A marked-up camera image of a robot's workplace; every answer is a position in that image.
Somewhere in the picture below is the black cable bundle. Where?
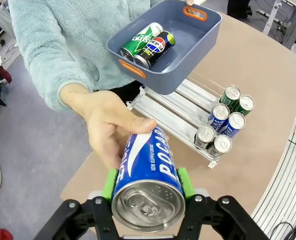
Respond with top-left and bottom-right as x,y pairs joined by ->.
267,219 -> 296,240

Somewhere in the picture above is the green Chilsung cider can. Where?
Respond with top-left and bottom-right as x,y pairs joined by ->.
119,21 -> 164,62
219,84 -> 242,107
234,94 -> 256,117

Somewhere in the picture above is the right forearm in teal sleeve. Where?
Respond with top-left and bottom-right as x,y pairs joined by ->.
9,24 -> 101,112

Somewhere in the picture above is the person's right hand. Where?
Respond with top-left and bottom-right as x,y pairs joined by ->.
59,83 -> 158,171

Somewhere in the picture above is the blue-grey tray with orange handles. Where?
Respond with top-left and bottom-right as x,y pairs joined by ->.
106,0 -> 223,96

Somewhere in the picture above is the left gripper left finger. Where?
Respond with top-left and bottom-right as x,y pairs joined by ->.
34,168 -> 120,240

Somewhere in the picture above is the blue Pocari Sweat can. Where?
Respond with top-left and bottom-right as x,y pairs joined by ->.
221,111 -> 246,138
110,126 -> 186,232
207,103 -> 231,131

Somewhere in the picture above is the black Pepsi can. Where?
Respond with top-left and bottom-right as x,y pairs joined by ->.
194,124 -> 217,151
132,30 -> 176,70
207,134 -> 233,160

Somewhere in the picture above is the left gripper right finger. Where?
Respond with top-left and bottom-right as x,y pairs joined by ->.
176,167 -> 271,240

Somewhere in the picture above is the person in teal fleece jacket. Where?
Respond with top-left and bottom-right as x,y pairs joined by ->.
7,0 -> 169,112

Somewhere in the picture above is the white wire can dispenser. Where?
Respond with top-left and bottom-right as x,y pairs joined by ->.
126,72 -> 226,169

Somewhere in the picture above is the aluminium profile base frame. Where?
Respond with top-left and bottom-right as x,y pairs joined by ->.
250,97 -> 296,240

